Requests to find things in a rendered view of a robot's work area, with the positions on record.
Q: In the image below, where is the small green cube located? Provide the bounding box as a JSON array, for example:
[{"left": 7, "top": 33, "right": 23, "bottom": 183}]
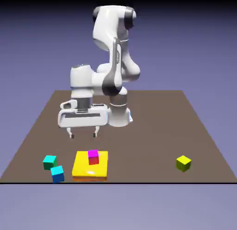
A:
[{"left": 42, "top": 155, "right": 57, "bottom": 171}]

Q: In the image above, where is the small blue cube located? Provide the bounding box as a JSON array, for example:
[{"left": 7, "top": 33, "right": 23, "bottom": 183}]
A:
[{"left": 50, "top": 165, "right": 65, "bottom": 184}]

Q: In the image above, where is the large yellow box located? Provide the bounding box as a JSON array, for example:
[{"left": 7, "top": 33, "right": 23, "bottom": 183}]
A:
[{"left": 71, "top": 150, "right": 109, "bottom": 182}]

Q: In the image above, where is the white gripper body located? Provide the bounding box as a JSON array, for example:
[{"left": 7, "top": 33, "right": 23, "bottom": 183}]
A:
[{"left": 57, "top": 103, "right": 109, "bottom": 128}]

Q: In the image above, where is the small red cube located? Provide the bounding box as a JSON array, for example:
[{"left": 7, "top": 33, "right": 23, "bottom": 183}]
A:
[{"left": 87, "top": 149, "right": 100, "bottom": 166}]

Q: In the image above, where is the small yellow-green cube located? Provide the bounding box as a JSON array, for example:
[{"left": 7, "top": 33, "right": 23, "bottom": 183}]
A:
[{"left": 175, "top": 155, "right": 192, "bottom": 173}]

